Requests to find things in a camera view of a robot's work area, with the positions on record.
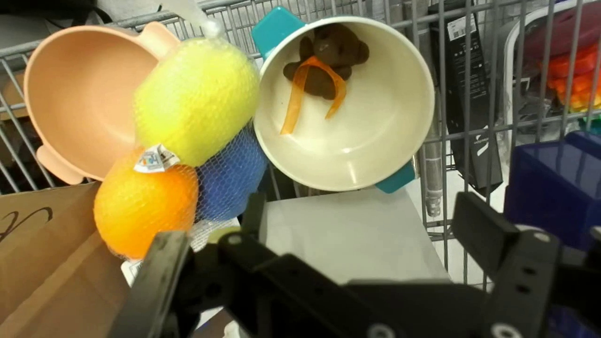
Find blue plastic bin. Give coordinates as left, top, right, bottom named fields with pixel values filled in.
left=501, top=129, right=601, bottom=253

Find pink bowl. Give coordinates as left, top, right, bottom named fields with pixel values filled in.
left=23, top=20, right=184, bottom=188

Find brown teddy bear toy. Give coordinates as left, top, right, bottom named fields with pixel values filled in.
left=278, top=22, right=372, bottom=137

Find white cardboard box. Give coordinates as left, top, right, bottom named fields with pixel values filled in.
left=257, top=186, right=455, bottom=287

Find orange ball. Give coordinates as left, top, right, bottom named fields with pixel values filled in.
left=92, top=148, right=201, bottom=263

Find brown cardboard box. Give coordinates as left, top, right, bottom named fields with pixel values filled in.
left=0, top=180, right=137, bottom=338

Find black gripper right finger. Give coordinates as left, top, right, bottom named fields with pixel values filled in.
left=449, top=189, right=563, bottom=338

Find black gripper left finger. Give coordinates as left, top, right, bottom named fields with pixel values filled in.
left=107, top=229, right=193, bottom=338

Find yellow ball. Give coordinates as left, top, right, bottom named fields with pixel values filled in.
left=133, top=35, right=263, bottom=171

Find blue ball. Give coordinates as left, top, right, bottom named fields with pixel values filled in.
left=195, top=124, right=272, bottom=223

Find white bowl teal handles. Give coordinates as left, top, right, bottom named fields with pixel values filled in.
left=250, top=4, right=438, bottom=195

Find metal wire shelf rack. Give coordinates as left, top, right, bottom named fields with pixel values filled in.
left=0, top=0, right=601, bottom=285

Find white lidded food container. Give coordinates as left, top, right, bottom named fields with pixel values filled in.
left=501, top=0, right=601, bottom=116

